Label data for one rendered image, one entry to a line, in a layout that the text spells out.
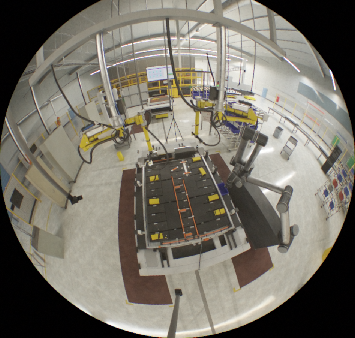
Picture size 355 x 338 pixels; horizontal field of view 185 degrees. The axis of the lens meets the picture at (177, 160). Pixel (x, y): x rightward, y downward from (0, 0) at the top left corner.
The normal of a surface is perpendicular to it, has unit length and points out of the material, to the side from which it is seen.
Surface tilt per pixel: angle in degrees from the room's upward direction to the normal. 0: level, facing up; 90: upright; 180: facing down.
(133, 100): 90
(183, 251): 0
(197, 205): 0
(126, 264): 0
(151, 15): 90
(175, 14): 90
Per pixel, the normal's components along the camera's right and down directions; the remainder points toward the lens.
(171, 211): -0.05, -0.69
